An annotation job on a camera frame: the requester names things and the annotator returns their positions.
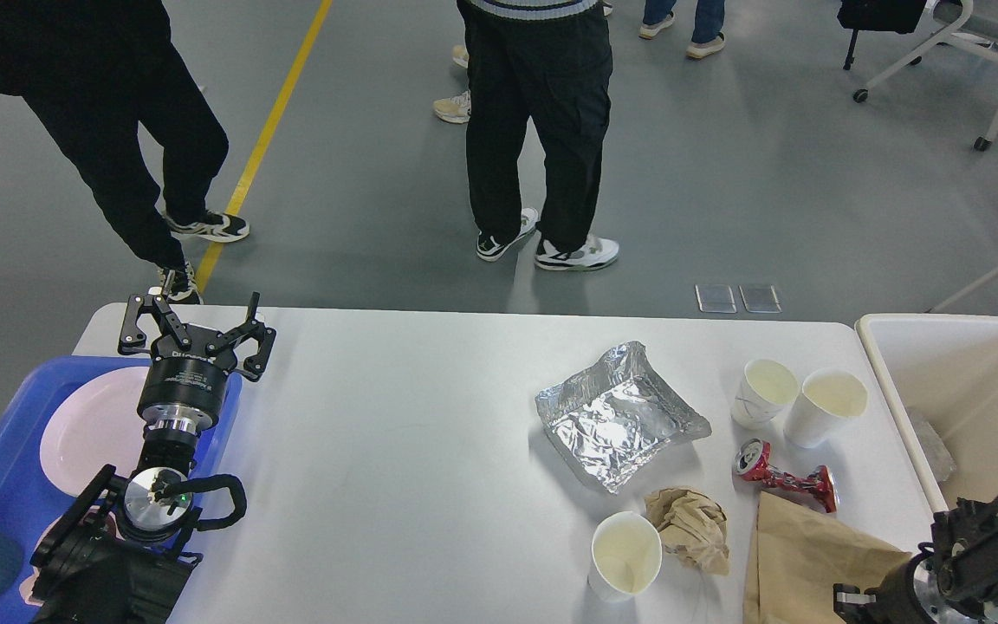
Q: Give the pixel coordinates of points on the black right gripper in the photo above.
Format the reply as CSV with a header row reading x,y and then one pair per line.
x,y
904,596

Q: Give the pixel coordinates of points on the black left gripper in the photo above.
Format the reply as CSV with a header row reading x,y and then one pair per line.
x,y
184,386

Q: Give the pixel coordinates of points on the brown paper bag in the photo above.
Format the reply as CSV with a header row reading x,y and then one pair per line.
x,y
796,557

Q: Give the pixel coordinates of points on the pink plate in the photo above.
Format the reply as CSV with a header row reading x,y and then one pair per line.
x,y
94,426

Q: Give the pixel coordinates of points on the brown paper ball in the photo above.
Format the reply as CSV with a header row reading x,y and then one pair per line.
x,y
692,526

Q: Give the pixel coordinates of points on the white paper cup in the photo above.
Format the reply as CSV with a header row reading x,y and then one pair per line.
x,y
627,557

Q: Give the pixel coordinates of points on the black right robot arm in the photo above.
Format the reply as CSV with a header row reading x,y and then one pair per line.
x,y
953,580

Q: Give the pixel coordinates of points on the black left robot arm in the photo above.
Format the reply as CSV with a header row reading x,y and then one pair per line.
x,y
118,555

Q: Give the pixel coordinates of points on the crushed red soda can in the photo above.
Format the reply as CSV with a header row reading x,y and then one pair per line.
x,y
753,464

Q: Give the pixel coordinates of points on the grey trash in bin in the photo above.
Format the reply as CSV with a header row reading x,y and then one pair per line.
x,y
940,460

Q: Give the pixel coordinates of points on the small white cup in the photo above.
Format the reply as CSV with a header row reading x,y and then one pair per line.
x,y
829,399
767,387

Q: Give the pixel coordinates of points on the blue plastic tray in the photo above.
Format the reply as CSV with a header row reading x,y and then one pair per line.
x,y
29,503

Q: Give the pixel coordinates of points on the cream plastic bin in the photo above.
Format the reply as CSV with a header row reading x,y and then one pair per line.
x,y
945,368

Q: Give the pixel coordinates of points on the person in black trousers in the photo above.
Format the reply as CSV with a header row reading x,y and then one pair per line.
x,y
107,83

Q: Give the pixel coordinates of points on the crumpled aluminium foil tray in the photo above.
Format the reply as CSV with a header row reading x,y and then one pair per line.
x,y
611,419

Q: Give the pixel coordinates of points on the floor socket plate right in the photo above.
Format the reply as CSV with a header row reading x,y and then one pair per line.
x,y
760,299

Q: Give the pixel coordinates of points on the floor socket plate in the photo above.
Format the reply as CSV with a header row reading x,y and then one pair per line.
x,y
760,299
716,299

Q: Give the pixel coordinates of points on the floor socket plate left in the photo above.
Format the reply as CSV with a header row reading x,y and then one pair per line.
x,y
716,299

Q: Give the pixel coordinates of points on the person in striped sweater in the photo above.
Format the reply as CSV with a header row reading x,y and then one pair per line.
x,y
547,65

